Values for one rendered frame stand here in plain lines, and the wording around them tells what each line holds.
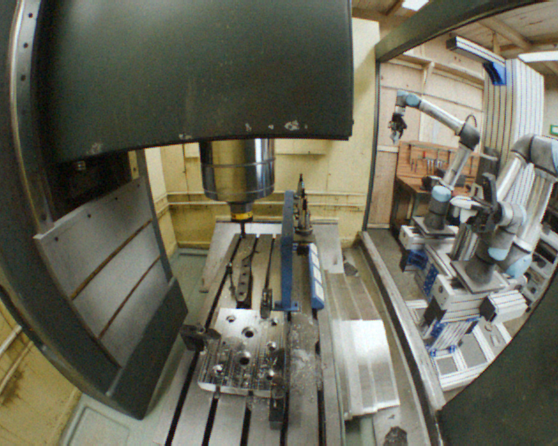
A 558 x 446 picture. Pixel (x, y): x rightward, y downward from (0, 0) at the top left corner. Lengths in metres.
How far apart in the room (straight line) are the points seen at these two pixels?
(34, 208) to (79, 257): 0.18
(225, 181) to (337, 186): 1.21
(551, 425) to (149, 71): 1.00
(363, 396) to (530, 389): 0.59
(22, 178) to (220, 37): 0.50
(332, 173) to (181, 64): 1.29
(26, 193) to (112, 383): 0.64
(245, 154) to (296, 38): 0.21
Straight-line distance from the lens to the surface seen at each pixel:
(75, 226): 0.66
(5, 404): 1.14
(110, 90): 0.48
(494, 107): 1.35
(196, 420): 0.73
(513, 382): 0.69
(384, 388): 1.01
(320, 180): 1.54
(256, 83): 0.35
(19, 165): 0.62
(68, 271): 0.66
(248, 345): 0.71
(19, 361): 1.08
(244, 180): 0.42
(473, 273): 1.11
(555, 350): 0.60
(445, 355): 1.88
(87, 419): 1.31
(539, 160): 0.99
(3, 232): 0.61
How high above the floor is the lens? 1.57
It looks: 26 degrees down
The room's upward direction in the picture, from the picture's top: 1 degrees counter-clockwise
